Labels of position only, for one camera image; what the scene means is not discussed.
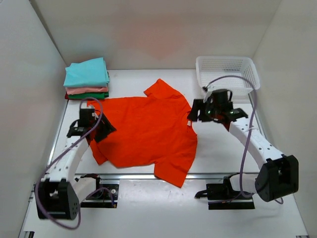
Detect aluminium rail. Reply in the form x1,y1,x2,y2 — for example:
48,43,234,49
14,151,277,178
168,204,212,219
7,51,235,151
74,173,278,180

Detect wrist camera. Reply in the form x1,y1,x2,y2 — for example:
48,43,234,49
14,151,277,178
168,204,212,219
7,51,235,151
78,106,96,127
203,86,233,104

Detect folded pink t shirt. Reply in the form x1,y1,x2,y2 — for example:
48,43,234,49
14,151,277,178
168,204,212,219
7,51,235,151
65,87,108,95

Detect folded green t shirt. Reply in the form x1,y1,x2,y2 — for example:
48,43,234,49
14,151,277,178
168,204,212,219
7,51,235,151
69,92,109,100

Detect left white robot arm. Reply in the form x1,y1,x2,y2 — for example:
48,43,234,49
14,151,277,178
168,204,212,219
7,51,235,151
35,110,116,220

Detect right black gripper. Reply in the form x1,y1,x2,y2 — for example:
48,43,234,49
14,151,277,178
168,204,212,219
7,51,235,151
187,100,219,123

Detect folded cyan t shirt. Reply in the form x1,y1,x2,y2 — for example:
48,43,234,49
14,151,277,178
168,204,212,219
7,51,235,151
64,58,109,87

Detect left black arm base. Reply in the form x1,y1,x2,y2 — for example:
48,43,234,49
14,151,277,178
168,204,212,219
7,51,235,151
80,174,119,208

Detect white plastic basket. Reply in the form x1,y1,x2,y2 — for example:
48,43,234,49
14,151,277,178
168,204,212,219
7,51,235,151
196,56,261,98

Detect orange t shirt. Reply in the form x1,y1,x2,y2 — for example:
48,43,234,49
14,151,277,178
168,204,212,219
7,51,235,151
87,79,198,187

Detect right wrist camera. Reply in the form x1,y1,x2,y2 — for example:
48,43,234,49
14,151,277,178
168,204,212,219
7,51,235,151
203,86,233,104

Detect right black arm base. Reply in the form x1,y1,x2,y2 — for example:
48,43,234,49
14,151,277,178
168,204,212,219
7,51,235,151
194,176,255,210

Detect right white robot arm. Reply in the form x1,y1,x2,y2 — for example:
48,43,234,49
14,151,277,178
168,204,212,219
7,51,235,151
187,99,299,202

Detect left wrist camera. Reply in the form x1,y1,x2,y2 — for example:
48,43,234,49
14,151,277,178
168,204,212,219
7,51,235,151
78,106,96,127

